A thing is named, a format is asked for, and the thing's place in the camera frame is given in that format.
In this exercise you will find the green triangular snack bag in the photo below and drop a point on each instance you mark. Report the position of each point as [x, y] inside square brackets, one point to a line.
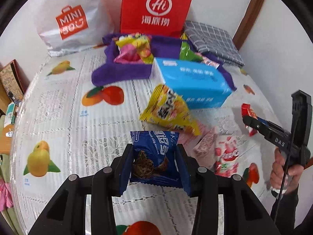
[186, 54]

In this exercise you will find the brown wooden door frame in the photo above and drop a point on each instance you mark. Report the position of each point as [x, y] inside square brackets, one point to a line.
[247, 22]

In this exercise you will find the purple towel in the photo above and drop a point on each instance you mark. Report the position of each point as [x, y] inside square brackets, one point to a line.
[111, 72]

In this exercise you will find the red snack packet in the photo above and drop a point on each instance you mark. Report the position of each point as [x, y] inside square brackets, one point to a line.
[247, 111]

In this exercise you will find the blue tissue pack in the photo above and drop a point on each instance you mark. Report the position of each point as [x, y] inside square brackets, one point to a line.
[200, 85]

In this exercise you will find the pink Lotso candy stick packet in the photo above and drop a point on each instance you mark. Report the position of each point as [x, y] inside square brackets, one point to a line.
[208, 61]

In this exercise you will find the pink wafer packet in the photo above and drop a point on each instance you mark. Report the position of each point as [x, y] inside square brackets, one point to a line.
[198, 146]

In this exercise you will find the white Miniso plastic bag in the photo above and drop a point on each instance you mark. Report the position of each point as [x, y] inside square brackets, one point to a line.
[68, 26]

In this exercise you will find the grey checked folded cloth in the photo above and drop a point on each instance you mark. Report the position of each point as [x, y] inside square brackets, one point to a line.
[208, 39]

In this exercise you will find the yellow triangular snack bag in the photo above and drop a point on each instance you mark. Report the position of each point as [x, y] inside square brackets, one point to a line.
[168, 109]

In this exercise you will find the white strawberry candy packet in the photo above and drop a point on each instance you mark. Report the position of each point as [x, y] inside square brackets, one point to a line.
[226, 154]

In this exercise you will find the patterned brown box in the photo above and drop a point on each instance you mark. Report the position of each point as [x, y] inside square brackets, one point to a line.
[14, 80]

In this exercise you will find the right hand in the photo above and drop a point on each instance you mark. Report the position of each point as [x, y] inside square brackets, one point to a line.
[292, 177]

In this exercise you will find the yellow pink snack bag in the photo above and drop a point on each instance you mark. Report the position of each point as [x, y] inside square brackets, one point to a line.
[142, 44]

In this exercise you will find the red Haidilao paper bag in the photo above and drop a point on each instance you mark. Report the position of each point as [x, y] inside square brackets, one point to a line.
[154, 17]

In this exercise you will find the blue snack bag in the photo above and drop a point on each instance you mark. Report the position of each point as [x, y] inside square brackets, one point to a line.
[154, 158]

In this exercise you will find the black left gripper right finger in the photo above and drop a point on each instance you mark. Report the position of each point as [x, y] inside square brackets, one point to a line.
[243, 212]

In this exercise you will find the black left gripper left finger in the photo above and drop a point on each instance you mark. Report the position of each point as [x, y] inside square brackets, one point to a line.
[65, 212]

